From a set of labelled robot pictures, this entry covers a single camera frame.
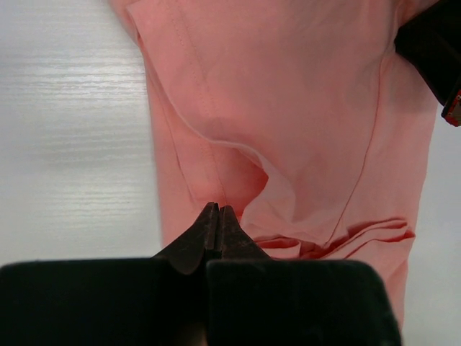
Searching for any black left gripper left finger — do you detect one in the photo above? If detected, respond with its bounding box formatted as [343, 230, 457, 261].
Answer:
[1, 203, 219, 345]

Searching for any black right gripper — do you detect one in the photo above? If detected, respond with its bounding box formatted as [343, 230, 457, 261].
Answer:
[394, 0, 460, 126]

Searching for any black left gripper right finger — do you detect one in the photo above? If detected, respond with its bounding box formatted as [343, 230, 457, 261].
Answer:
[206, 206, 402, 345]

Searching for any salmon pink t-shirt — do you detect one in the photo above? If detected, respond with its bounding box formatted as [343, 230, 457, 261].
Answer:
[110, 0, 437, 321]

